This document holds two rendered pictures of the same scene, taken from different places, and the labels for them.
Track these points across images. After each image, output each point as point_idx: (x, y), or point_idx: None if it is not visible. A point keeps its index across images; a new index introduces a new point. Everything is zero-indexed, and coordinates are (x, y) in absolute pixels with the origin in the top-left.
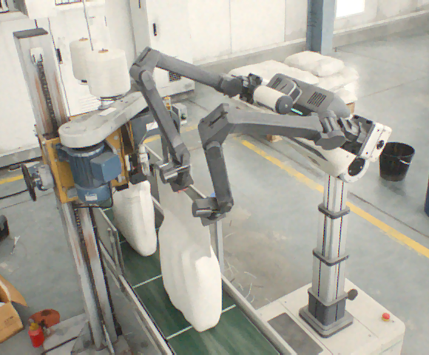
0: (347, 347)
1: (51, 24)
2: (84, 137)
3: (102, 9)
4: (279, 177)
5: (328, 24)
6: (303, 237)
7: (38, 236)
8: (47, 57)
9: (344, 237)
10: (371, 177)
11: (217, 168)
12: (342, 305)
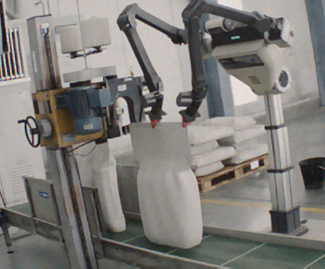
0: None
1: None
2: (85, 71)
3: (27, 86)
4: (218, 207)
5: (229, 110)
6: (252, 230)
7: None
8: (50, 30)
9: (287, 149)
10: (298, 190)
11: (196, 46)
12: (298, 214)
